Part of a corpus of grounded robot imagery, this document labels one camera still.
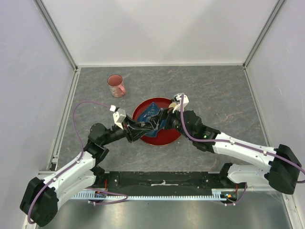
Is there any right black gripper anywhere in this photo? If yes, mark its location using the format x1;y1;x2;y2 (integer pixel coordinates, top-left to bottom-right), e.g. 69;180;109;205
147;104;193;141

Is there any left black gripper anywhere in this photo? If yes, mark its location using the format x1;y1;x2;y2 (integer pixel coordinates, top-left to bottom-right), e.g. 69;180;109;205
101;114;151;146

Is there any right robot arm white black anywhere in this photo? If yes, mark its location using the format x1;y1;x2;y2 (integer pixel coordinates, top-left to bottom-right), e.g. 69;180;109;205
144;109;303;195

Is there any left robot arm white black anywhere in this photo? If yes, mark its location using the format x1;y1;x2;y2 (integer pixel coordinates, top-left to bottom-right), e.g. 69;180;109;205
20;117;157;227

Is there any blue shell-shaped dish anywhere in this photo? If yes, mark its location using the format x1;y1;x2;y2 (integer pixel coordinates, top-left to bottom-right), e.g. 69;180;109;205
137;102;165;137

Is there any beige ceramic cup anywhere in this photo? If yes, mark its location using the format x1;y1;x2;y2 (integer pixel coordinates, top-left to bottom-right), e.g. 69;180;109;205
169;103;177;108

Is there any red round tray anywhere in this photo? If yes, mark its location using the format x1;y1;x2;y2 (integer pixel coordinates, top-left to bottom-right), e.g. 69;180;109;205
132;97;181;146

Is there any pink floral mug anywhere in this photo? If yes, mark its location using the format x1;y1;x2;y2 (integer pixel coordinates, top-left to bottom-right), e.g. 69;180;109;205
107;74;126;98

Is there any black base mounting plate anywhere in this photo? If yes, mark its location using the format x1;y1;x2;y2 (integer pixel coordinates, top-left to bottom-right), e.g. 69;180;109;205
95;171;234;196

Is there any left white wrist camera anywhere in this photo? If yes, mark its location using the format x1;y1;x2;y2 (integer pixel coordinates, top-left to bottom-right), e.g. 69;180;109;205
113;108;126;129

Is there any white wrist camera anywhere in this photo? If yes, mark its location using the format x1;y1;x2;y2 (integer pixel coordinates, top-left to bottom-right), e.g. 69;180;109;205
113;108;126;129
173;93;189;113

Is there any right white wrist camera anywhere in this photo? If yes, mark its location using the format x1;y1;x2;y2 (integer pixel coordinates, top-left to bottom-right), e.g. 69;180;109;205
173;93;189;113

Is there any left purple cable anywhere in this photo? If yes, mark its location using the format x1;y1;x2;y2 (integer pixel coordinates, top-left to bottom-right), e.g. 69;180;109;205
27;100;115;225

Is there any slotted grey cable duct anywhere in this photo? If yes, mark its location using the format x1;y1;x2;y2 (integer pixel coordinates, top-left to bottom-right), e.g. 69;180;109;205
71;189;237;201

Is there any left aluminium frame post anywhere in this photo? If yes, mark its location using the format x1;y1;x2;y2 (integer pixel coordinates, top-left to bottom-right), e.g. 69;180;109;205
32;0;79;72

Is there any aluminium frame post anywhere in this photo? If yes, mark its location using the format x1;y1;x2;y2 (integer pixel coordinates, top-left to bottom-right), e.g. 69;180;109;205
242;0;286;70
32;0;79;72

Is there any right aluminium frame post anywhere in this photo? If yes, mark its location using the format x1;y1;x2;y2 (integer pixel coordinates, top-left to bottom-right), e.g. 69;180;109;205
242;0;286;70

